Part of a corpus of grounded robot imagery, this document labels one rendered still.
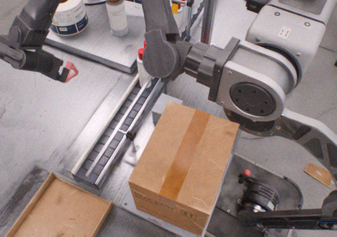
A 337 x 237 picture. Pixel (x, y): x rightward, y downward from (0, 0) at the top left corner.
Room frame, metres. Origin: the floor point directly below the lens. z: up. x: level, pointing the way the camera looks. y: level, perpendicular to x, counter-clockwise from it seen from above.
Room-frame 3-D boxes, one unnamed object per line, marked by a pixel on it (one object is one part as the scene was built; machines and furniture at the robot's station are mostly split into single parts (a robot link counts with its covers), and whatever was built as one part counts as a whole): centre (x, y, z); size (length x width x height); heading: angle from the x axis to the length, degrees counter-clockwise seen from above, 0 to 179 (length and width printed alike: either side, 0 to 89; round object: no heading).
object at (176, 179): (0.39, -0.05, 0.99); 0.30 x 0.24 x 0.27; 157
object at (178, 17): (1.16, -0.04, 0.98); 0.05 x 0.05 x 0.20
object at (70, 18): (1.26, 0.52, 0.95); 0.20 x 0.20 x 0.14
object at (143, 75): (0.84, 0.10, 0.98); 0.05 x 0.05 x 0.20
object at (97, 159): (0.87, 0.05, 0.95); 1.07 x 0.01 x 0.01; 155
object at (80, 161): (0.90, 0.12, 0.90); 1.07 x 0.01 x 0.02; 155
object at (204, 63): (0.43, -0.08, 1.45); 0.09 x 0.08 x 0.12; 149
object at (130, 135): (0.55, 0.16, 0.91); 0.07 x 0.03 x 0.16; 65
